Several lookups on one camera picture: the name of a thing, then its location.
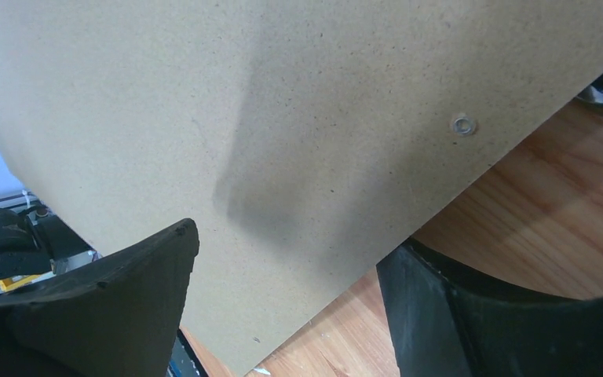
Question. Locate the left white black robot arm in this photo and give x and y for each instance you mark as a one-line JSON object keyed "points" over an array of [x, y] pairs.
{"points": [[20, 252]]}

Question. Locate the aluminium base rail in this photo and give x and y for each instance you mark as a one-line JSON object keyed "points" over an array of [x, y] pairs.
{"points": [[67, 250]]}

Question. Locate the brown cardboard backing board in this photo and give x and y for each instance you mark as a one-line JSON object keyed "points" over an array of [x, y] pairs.
{"points": [[306, 139]]}

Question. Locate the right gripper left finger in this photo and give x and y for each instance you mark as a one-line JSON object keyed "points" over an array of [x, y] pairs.
{"points": [[117, 316]]}

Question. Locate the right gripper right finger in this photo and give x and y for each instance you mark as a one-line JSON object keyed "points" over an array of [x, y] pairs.
{"points": [[448, 319]]}

